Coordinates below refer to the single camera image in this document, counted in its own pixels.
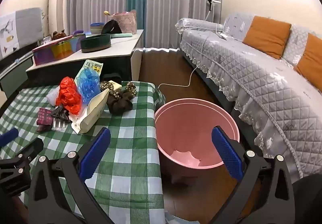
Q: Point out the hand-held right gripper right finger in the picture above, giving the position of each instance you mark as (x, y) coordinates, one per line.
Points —
(226, 153)

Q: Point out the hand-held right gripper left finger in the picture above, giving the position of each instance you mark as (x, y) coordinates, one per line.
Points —
(95, 153)

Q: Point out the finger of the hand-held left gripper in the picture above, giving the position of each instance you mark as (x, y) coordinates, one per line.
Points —
(8, 137)
(25, 151)

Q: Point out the clear straw pack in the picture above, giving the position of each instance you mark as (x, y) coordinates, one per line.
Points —
(59, 124)

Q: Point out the pink plastic bin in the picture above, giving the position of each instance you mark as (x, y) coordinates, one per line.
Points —
(191, 126)

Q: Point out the blue plastic cap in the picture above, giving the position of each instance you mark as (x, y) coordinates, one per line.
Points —
(88, 85)

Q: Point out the green checked tablecloth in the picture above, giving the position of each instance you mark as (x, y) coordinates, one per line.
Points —
(130, 138)

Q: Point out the dark red wrapper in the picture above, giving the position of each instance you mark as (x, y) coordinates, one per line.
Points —
(44, 117)

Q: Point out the beige paper bag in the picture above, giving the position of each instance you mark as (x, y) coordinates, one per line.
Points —
(91, 110)

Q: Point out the black wrapper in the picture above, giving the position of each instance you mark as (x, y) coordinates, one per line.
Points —
(59, 112)

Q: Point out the dark brown scrunchie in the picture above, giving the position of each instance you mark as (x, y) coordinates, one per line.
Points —
(119, 104)

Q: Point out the white foam net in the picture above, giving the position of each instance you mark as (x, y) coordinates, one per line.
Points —
(52, 97)

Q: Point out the red plastic bag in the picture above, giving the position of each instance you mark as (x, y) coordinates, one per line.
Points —
(68, 95)

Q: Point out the dark media cabinet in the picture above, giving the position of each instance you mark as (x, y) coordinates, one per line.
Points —
(12, 73)

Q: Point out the grey quilted sofa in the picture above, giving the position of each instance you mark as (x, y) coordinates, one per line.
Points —
(251, 83)

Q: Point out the black cloth roll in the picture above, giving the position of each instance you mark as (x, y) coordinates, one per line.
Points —
(110, 78)

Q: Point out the colourful storage box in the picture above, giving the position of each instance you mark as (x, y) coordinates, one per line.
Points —
(57, 50)

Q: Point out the white-topped coffee table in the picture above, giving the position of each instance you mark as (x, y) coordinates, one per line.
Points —
(118, 48)

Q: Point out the grey printed dust cover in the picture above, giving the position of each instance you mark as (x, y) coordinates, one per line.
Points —
(25, 27)

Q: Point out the green round box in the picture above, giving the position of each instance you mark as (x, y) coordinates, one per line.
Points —
(95, 42)

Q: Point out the brown teapot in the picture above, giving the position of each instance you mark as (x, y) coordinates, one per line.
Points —
(59, 35)

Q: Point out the mint green tray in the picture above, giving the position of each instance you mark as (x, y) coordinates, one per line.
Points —
(122, 35)

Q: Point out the purple plastic item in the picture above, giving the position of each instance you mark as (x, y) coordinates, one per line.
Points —
(78, 32)

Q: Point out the orange cushion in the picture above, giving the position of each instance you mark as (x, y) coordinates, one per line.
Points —
(266, 35)
(310, 59)

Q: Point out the stack of plastic bowls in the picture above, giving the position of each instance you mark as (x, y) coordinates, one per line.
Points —
(96, 28)

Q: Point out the black hat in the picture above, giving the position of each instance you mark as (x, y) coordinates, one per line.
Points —
(110, 27)

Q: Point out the pink lace bag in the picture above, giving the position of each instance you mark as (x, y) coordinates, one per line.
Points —
(125, 22)

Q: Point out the white standing air conditioner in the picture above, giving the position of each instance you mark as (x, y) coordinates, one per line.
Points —
(59, 2)

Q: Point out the white clip lamp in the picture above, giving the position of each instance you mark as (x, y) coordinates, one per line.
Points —
(210, 2)

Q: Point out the grey curtain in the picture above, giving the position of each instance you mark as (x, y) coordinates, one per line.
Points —
(176, 0)

